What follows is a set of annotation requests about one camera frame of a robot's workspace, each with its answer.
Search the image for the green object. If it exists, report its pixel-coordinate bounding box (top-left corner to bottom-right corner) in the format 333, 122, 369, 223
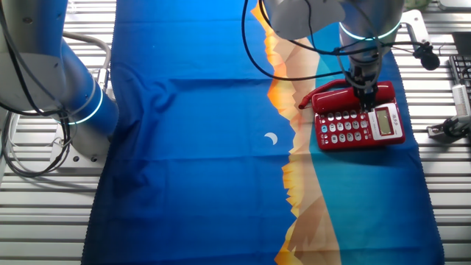
403, 0, 431, 11

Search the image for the blue landscape print cloth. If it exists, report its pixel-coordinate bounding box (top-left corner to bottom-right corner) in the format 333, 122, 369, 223
80, 0, 445, 265

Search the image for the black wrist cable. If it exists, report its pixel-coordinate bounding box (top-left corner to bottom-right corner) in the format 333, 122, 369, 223
241, 0, 424, 82

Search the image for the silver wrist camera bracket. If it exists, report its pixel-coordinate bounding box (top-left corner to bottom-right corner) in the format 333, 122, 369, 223
399, 10, 431, 47

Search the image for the red telephone handset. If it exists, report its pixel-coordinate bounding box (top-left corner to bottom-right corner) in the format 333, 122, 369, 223
311, 80, 397, 114

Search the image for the red phone cord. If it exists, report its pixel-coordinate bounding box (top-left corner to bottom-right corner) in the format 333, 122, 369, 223
297, 79, 349, 110

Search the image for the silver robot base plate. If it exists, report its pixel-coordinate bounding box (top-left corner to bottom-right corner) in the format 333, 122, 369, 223
49, 121, 111, 174

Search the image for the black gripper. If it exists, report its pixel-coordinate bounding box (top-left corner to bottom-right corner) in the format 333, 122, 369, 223
344, 60, 380, 113

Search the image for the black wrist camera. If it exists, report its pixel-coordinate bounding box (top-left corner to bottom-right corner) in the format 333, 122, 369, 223
412, 41, 441, 71

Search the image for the grey flat device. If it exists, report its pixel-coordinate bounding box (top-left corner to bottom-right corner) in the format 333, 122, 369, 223
437, 0, 471, 12

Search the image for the red telephone base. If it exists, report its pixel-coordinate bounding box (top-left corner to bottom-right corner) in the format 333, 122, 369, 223
312, 97, 406, 152

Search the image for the black camera clamp mount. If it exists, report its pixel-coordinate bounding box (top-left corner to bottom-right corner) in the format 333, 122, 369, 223
426, 113, 471, 144

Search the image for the black box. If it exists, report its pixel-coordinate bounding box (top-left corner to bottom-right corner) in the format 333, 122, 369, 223
451, 32, 471, 56

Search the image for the thick grey robot cable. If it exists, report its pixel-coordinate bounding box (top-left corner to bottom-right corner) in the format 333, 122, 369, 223
62, 31, 112, 91

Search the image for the black cable bundle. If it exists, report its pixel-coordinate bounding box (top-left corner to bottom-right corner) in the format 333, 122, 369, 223
0, 7, 73, 178

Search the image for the black computer keyboard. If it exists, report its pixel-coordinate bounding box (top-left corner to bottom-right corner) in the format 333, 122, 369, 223
448, 54, 471, 89

